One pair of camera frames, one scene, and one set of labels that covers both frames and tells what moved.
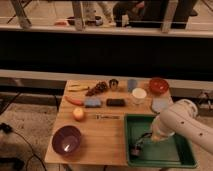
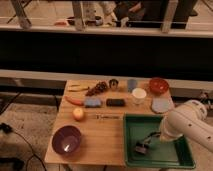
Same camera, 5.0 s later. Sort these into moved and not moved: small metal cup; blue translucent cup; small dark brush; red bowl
Moved: small dark brush
Not moved: small metal cup; red bowl; blue translucent cup
